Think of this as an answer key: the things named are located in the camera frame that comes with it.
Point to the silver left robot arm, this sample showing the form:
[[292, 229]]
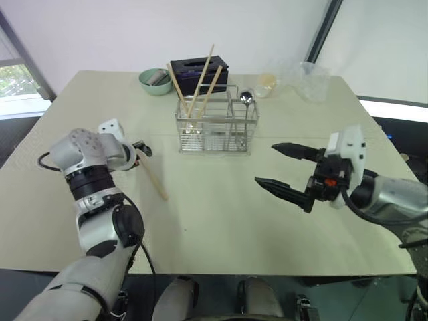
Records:
[[97, 147]]

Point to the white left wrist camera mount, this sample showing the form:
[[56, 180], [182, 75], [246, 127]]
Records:
[[110, 127]]

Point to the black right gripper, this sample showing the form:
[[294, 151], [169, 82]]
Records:
[[329, 180]]

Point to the grey metal cup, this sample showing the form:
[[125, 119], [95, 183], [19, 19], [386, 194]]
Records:
[[156, 79]]

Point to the black tissue box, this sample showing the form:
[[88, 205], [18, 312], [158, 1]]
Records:
[[190, 72]]

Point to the clear plastic lidded cup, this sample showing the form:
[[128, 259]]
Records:
[[266, 83]]

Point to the grey rounded robot leg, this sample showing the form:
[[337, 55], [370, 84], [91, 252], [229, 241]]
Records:
[[175, 297], [259, 297]]

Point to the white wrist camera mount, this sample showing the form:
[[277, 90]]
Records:
[[349, 140], [110, 127]]

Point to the wooden chopstick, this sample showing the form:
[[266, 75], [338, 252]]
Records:
[[155, 182], [211, 87], [201, 79], [176, 87]]

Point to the dark wall pillar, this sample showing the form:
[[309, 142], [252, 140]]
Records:
[[322, 31]]

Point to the metal spoon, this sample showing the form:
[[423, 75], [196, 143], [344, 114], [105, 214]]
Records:
[[246, 97]]

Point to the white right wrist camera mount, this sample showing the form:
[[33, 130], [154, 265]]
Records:
[[349, 140]]

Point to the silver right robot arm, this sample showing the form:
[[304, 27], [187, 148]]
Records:
[[391, 197]]

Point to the window with dark frame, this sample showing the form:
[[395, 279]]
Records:
[[16, 80]]

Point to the dark side table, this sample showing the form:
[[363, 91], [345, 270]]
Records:
[[401, 117]]

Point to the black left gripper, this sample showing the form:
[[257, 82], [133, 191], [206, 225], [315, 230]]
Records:
[[138, 145]]

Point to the crumpled clear plastic bag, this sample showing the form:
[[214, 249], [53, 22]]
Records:
[[309, 83]]

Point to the green bowl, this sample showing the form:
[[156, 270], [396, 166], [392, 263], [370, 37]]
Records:
[[157, 89]]

